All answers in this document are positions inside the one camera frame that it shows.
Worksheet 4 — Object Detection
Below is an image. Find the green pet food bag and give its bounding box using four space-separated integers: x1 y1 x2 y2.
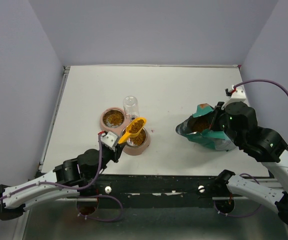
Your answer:
175 103 236 152

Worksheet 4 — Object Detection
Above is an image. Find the yellow plastic scoop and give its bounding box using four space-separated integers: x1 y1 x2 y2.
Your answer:
118 117 147 145

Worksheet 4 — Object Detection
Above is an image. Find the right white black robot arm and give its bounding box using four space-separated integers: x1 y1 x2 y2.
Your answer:
211 101 288 225

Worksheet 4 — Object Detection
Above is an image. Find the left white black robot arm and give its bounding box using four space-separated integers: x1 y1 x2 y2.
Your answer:
0 142 125 221

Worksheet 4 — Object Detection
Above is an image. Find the pink double pet feeder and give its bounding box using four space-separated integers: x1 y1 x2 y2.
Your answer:
99 107 151 156

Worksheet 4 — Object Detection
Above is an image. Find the front steel bowl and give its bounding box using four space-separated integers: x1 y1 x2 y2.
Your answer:
126 128 147 148

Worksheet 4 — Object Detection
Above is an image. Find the steel bowl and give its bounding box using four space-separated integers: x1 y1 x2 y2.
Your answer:
126 128 147 148
102 109 125 128

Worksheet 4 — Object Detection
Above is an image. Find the rear steel bowl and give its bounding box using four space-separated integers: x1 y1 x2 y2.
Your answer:
102 109 125 128

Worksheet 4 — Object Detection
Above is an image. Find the clear water bottle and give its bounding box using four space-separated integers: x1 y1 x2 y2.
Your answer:
123 95 140 122

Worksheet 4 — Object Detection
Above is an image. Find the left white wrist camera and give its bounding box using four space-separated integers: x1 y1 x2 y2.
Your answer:
99 131 120 151

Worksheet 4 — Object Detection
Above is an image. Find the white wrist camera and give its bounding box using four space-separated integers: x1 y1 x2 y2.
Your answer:
99 131 120 151
221 85 247 110

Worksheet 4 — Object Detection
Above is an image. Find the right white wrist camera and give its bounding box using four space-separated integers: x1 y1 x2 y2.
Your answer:
221 85 247 110

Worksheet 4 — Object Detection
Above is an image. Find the black mounting rail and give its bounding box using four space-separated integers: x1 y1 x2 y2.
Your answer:
78 172 270 210

